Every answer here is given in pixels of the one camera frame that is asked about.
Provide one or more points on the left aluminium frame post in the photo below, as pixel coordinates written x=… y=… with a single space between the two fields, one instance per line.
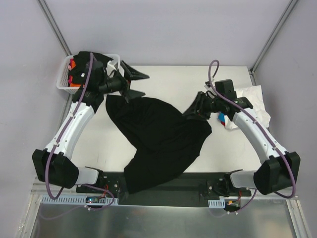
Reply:
x=55 y=45

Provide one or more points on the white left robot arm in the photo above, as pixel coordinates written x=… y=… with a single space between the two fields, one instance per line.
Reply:
x=53 y=164

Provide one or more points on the black t shirt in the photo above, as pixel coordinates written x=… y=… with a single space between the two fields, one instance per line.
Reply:
x=79 y=71
x=166 y=142

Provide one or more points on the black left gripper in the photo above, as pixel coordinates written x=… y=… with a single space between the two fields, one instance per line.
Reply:
x=125 y=83

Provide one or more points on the orange t shirt in basket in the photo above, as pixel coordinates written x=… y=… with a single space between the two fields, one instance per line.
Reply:
x=72 y=71

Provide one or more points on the right aluminium frame post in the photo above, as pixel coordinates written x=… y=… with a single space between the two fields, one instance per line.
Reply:
x=273 y=35

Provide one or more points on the aluminium frame post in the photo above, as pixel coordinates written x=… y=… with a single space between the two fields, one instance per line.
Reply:
x=55 y=45
x=273 y=35

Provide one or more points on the pink t shirt in basket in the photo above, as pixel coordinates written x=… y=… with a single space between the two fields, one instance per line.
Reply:
x=71 y=65

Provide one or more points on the left white cable duct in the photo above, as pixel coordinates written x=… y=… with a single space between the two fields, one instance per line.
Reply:
x=80 y=200

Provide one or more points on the black t shirt in basket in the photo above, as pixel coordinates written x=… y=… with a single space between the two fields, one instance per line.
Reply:
x=79 y=71

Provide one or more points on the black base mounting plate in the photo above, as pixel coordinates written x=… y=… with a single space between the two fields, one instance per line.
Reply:
x=188 y=190

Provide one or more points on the white cable duct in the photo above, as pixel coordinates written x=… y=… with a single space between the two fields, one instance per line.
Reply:
x=80 y=200
x=216 y=204

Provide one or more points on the aluminium front rail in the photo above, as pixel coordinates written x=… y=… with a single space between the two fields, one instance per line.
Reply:
x=40 y=188

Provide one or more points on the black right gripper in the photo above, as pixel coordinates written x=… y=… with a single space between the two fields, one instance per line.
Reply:
x=200 y=104

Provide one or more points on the right white cable duct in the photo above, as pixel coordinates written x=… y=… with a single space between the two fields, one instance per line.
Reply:
x=216 y=204

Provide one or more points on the white plastic laundry basket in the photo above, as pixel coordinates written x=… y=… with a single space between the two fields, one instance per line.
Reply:
x=63 y=73

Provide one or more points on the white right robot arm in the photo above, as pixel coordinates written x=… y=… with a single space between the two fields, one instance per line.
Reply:
x=279 y=168

